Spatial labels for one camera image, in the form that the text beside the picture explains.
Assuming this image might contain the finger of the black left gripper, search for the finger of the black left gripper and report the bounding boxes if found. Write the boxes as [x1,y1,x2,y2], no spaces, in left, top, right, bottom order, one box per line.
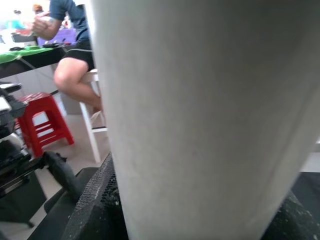
[44,151,82,201]

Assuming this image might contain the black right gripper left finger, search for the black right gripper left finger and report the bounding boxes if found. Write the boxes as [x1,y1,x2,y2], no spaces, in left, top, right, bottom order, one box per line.
[61,152,128,240]

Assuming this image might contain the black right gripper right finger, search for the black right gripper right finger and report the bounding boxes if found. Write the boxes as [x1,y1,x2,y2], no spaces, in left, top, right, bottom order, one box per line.
[261,191,320,240]

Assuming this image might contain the white plastic table leg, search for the white plastic table leg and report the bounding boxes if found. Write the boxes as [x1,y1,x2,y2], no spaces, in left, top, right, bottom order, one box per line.
[89,0,320,240]

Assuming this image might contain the black table cloth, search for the black table cloth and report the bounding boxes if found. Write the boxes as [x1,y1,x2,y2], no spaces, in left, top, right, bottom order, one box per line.
[27,166,320,240]

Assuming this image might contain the red plastic stool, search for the red plastic stool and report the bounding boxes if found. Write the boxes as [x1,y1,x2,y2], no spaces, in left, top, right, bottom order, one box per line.
[14,91,75,158]

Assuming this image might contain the white wooden bar stool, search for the white wooden bar stool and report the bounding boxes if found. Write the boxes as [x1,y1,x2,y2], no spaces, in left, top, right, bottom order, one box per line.
[78,68,111,163]

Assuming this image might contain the seated person blue shirt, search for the seated person blue shirt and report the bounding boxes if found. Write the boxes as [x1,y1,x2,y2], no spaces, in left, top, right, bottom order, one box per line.
[32,0,105,118]

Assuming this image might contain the black top table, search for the black top table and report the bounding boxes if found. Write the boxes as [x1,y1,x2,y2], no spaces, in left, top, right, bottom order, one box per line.
[0,46,66,79]

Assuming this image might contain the green cloth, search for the green cloth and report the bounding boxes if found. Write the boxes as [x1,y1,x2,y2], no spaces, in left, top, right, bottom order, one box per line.
[0,44,55,65]

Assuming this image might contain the purple box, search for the purple box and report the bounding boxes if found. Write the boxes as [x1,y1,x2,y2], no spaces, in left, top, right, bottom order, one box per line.
[53,27,78,45]

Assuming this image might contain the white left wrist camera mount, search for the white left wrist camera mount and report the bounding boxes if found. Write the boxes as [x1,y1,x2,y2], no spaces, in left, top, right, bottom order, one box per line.
[0,82,28,151]

